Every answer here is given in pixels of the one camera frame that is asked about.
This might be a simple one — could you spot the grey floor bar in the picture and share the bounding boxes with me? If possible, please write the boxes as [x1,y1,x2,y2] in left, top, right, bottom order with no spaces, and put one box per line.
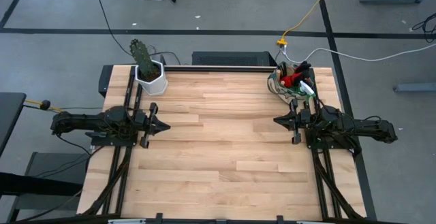
[394,83,436,93]

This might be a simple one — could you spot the yellow cable black connector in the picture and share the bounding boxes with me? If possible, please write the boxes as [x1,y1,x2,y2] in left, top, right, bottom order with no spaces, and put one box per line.
[22,98,65,113]

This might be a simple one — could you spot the yellow extension cable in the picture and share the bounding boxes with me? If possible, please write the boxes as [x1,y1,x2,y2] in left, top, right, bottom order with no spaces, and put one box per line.
[276,0,339,46]

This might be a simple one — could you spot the red black gardening glove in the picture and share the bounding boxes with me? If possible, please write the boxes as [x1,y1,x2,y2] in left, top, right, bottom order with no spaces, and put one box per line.
[279,60,314,89]

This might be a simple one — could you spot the white plant pot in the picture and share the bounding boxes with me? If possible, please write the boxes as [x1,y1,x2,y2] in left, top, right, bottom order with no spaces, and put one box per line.
[134,59,169,97]

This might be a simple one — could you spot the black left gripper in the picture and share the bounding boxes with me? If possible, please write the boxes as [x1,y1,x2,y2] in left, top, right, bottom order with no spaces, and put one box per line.
[132,102,171,149]

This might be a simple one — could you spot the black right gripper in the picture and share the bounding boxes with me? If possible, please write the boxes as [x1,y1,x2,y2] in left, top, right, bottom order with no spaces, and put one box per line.
[272,98,313,146]

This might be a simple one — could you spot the green cactus plant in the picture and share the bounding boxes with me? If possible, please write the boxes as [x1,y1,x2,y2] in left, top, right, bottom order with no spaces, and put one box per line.
[129,38,159,78]

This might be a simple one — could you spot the black front frame bar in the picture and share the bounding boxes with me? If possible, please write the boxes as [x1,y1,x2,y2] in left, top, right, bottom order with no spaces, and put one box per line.
[78,212,375,224]

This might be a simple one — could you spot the white power cable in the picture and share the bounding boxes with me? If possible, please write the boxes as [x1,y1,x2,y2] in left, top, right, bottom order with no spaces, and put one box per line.
[281,42,436,64]

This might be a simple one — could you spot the black mesh-top computer case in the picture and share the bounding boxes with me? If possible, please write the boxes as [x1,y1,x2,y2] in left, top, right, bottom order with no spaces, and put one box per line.
[191,50,277,67]

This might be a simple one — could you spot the black table edge rail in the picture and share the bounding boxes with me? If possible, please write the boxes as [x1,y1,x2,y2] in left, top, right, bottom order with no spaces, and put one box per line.
[163,65,277,73]

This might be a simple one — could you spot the black side table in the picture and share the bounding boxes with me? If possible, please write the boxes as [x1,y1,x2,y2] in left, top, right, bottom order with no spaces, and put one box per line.
[0,92,27,157]

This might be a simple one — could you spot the green plastic spray bottle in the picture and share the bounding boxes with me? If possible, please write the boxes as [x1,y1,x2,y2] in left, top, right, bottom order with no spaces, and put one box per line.
[298,80,317,99]

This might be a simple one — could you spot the coiled black cables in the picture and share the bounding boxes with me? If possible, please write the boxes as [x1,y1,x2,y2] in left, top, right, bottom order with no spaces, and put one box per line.
[411,12,436,44]

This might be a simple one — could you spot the beige green-trimmed gardening bag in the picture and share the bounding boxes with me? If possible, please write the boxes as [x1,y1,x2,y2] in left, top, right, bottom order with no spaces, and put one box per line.
[267,62,317,106]

